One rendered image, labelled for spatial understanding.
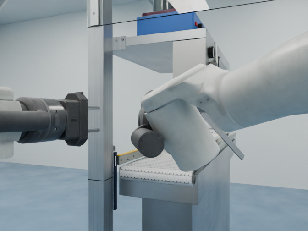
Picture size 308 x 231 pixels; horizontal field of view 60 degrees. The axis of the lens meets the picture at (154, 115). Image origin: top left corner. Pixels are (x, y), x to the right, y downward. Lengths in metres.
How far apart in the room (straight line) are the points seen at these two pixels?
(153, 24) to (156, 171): 0.49
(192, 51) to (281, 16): 3.51
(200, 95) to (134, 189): 0.71
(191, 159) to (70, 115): 0.32
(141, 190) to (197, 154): 0.62
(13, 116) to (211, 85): 0.31
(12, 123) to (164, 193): 0.60
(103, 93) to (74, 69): 4.37
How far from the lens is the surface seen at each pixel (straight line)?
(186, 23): 0.90
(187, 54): 0.84
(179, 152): 0.36
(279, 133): 4.10
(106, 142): 0.89
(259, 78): 0.27
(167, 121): 0.35
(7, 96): 0.50
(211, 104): 0.30
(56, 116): 0.55
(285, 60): 0.26
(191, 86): 0.30
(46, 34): 5.82
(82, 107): 0.62
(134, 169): 0.93
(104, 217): 0.94
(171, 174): 0.88
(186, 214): 1.04
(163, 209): 1.06
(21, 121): 0.47
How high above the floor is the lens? 1.02
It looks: level
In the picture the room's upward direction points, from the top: straight up
